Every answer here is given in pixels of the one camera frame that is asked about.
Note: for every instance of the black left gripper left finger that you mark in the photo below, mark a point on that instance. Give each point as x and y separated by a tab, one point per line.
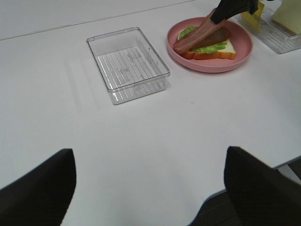
42	196

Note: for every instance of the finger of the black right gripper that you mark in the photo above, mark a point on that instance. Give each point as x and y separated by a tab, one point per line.
253	6
229	8

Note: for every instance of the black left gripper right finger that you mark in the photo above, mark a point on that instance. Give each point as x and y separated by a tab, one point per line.
261	196

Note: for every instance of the yellow cheese slice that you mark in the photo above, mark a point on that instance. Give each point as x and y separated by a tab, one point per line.
254	19

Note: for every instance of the brown bacon strip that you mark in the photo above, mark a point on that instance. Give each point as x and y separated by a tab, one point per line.
219	35

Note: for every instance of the green lettuce leaf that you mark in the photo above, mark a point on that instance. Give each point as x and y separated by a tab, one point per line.
210	49

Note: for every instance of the bread slice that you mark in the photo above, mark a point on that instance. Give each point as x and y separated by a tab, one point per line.
288	15
226	53

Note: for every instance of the pink bacon strip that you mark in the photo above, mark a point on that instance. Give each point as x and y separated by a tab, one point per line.
206	28

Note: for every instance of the right clear plastic tray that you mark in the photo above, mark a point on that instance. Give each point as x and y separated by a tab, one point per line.
278	38

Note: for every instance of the clear plastic tray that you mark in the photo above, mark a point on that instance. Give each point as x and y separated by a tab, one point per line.
128	64
278	38

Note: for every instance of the pink round plate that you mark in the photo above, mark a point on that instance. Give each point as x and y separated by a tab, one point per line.
240	40

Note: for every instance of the left clear plastic tray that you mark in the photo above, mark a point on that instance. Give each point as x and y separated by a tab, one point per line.
128	64

